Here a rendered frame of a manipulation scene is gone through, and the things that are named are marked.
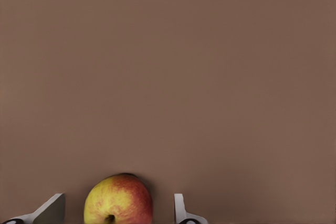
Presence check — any red and yellow apple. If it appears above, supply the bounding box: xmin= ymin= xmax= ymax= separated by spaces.
xmin=83 ymin=173 xmax=154 ymax=224

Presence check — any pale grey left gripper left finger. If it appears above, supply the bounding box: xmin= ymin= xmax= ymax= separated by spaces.
xmin=1 ymin=193 xmax=66 ymax=224

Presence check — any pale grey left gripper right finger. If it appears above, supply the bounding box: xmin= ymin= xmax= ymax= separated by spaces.
xmin=174 ymin=193 xmax=208 ymax=224

